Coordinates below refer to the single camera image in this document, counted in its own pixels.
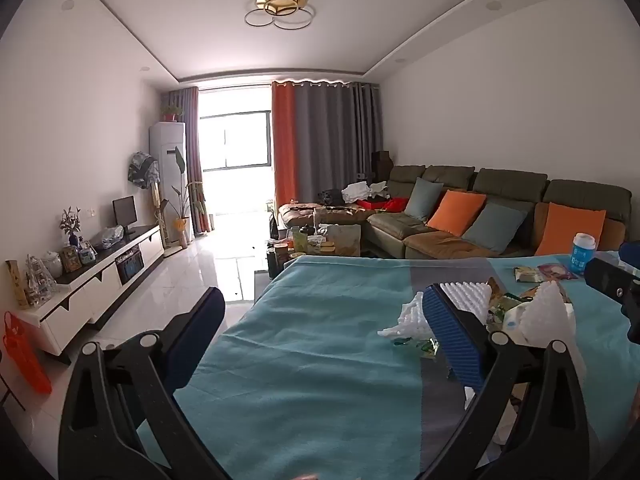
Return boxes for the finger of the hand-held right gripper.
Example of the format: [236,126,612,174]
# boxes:
[584,257,640,345]

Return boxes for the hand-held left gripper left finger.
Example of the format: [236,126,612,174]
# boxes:
[57,286,236,480]

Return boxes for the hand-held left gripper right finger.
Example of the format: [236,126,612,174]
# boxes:
[420,284,591,480]

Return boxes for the green candy wrapper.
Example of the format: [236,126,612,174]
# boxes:
[394,337,441,361]

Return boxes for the white foam fruit net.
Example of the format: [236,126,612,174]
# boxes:
[520,280,576,347]
[377,282,493,341]

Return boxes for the blue white bottle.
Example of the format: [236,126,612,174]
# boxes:
[570,232,597,276]

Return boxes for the snack packets on table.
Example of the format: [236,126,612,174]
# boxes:
[537,262,580,281]

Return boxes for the green printed snack packet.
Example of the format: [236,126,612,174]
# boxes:
[492,292,523,323]

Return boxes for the orange cushion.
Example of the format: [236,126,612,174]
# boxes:
[427,190,487,237]
[534,202,607,257]

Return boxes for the green brown sofa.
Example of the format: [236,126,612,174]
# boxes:
[277,164,632,261]

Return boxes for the white black TV cabinet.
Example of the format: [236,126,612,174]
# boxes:
[5,225,166,366]

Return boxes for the group of glass jars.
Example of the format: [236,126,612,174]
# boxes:
[267,237,303,263]

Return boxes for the tall plant in yellow pot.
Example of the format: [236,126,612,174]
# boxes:
[167,147,207,246]

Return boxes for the large teal cushion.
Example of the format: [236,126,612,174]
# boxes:
[461,202,528,253]

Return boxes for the plastic wrapped item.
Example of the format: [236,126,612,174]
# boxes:
[92,226,125,251]

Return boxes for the teal grey blanket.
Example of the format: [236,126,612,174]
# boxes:
[135,252,640,480]

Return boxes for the black monitor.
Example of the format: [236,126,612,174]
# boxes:
[112,196,138,235]

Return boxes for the cluttered coffee table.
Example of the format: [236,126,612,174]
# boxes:
[265,222,363,281]

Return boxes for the small teal cushion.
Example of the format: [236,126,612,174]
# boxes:
[404,177,445,221]

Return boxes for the beige printed bag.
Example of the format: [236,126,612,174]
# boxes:
[327,223,362,258]

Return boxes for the red cloth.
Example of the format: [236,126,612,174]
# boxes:
[357,197,408,213]

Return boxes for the blue vase with branches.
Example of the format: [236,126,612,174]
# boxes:
[60,206,82,248]

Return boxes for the covered standing fan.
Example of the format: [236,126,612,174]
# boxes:
[127,151,161,191]

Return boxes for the white standing air conditioner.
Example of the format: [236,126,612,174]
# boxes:
[149,121,187,251]

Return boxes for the clear wrapped model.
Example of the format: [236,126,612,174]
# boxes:
[22,255,57,306]

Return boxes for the orange plastic bag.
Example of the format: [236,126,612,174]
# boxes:
[4,311,52,395]

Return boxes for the white clothes pile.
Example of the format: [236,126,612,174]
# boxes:
[341,180,388,201]

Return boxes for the black framed window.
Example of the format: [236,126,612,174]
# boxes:
[200,112,273,171]

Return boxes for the striped grey orange curtain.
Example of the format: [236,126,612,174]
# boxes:
[167,87,211,236]

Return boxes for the gold gift box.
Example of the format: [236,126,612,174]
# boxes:
[6,259,30,310]

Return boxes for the orange and grey curtain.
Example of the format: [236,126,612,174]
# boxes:
[271,80,383,206]

